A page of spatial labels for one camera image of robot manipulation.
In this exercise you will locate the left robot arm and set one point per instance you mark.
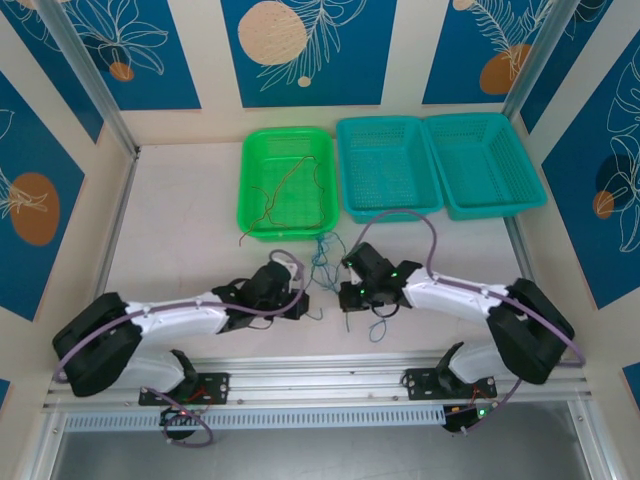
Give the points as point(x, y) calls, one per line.
point(170, 320)

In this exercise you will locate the green plastic basket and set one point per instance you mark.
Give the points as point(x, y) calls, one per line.
point(287, 185)

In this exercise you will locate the teal plastic basket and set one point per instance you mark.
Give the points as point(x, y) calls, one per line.
point(385, 170)
point(480, 160)

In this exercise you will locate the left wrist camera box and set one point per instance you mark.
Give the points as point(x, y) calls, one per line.
point(292, 270)

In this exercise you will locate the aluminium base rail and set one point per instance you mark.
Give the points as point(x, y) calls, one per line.
point(320, 380)

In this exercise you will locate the aluminium corner post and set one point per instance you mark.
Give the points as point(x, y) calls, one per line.
point(95, 85)
point(535, 55)

